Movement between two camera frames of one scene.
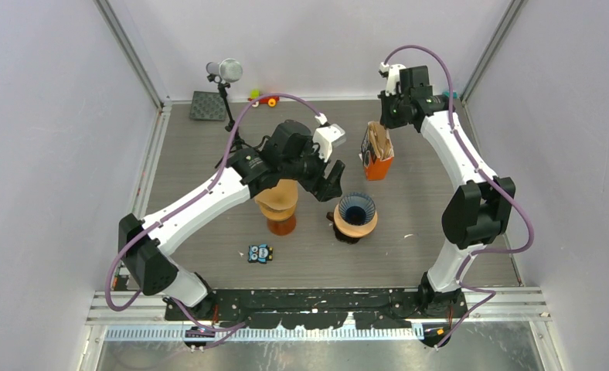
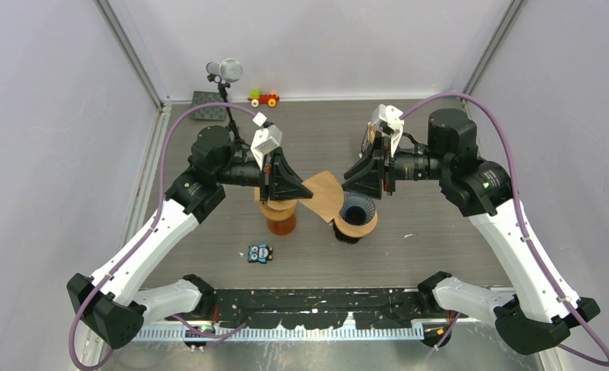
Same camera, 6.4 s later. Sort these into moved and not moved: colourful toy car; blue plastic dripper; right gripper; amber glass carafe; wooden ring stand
Moved: right gripper
Not moved: blue plastic dripper; wooden ring stand; amber glass carafe; colourful toy car
